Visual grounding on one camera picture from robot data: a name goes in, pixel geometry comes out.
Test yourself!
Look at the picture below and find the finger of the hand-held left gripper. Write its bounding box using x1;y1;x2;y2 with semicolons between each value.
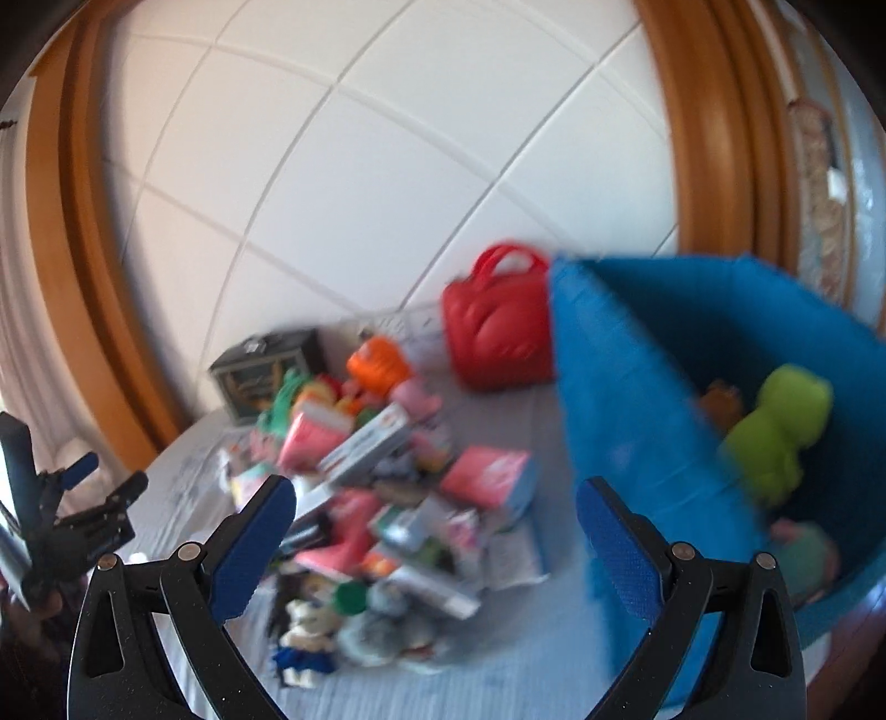
43;451;99;494
81;471;151;528

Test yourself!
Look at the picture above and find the rolled patterned carpet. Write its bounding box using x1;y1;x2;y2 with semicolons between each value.
789;100;856;306

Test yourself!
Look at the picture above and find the teal-haired plush doll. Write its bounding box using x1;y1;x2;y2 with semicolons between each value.
768;519;842;606

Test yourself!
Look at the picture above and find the orange plush toy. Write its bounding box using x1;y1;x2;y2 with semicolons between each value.
344;337;415;395

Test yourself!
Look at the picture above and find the green round toy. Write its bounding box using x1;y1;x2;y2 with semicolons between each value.
332;580;368;616

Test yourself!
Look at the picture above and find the white wall socket panel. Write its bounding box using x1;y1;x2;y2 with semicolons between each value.
356;311;444;340

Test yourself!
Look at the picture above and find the white blue plush toy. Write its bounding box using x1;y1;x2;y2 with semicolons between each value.
270;599;340;690

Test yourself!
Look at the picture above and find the wooden arch wall trim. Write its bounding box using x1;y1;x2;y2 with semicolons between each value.
633;0;804;278
24;14;195;451

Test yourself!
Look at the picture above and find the green frog plush toy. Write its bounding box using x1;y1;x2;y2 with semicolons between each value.
720;364;833;510

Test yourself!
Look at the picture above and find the grey plush toy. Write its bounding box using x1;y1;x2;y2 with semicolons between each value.
339;588;444;669

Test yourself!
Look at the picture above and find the blue plastic crate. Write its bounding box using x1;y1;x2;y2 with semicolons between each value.
547;255;886;707

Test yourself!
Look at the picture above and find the red small suitcase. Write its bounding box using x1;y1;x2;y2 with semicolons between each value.
441;242;556;394

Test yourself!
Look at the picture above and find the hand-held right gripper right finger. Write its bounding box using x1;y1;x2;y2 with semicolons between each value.
576;475;810;720

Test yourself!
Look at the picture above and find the pink tissue pack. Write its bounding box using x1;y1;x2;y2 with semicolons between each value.
439;446;541;520

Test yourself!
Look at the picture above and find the dark chest box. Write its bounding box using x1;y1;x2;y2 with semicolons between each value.
209;328;329;425

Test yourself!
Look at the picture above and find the wooden glass partition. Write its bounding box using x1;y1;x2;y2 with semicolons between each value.
782;0;886;326

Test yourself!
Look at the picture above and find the green pink dinosaur plush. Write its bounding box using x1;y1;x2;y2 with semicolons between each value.
256;370;312;444

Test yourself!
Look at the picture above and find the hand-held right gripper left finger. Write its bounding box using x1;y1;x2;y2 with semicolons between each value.
68;475;298;720

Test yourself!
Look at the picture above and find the pink plush toy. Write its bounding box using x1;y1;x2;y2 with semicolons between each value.
391;380;444;423

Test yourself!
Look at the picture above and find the pile of medicine boxes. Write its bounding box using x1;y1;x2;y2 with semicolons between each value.
221;402;555;620

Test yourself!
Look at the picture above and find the brown plush toy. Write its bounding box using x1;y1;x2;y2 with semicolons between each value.
699;380;745;434

